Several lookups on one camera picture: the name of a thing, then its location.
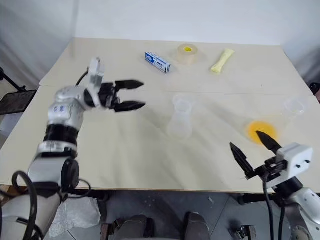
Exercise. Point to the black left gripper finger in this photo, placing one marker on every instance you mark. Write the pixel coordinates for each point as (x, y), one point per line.
(128, 84)
(130, 106)

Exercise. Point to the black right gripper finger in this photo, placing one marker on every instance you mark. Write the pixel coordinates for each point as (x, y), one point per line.
(240, 156)
(268, 141)

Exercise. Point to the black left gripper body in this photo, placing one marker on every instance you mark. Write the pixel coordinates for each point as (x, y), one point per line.
(108, 95)

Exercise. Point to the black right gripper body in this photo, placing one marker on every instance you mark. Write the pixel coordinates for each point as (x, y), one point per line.
(271, 170)

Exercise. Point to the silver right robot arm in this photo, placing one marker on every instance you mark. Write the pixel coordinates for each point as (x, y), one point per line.
(303, 202)

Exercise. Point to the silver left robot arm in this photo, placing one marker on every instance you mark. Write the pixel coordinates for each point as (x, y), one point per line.
(62, 105)

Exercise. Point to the clear plastic funnel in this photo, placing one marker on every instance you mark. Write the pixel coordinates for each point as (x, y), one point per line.
(296, 105)

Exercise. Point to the blue and white small box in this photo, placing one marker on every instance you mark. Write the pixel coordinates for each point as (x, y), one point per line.
(157, 62)

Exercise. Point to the clear plastic measuring cup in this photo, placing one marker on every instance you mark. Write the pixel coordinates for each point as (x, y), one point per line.
(181, 117)

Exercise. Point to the beige tape roll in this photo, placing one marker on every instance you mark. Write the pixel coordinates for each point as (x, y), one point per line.
(187, 53)

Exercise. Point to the dark object at table side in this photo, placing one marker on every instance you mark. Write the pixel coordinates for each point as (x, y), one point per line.
(315, 88)

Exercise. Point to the dark rounded shape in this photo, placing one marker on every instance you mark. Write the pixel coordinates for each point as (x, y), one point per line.
(133, 226)
(197, 225)

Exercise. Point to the pale yellow snack packet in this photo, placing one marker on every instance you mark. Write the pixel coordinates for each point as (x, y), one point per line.
(222, 61)

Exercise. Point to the black flat tray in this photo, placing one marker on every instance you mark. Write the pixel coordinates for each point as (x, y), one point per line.
(15, 100)

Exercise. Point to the white crumpled plastic sheet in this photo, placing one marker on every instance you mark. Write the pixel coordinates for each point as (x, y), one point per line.
(75, 212)

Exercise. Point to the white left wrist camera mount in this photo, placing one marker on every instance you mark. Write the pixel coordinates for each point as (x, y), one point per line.
(96, 72)

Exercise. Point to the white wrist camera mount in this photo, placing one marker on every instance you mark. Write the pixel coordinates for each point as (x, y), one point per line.
(297, 157)
(96, 72)

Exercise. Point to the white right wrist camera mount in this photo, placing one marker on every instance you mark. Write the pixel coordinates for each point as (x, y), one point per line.
(297, 157)

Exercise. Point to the black table frame bar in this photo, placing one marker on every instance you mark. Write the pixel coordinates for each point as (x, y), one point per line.
(96, 194)
(252, 198)

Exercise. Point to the brown and black bracket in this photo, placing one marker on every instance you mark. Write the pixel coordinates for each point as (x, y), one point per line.
(108, 231)
(246, 232)

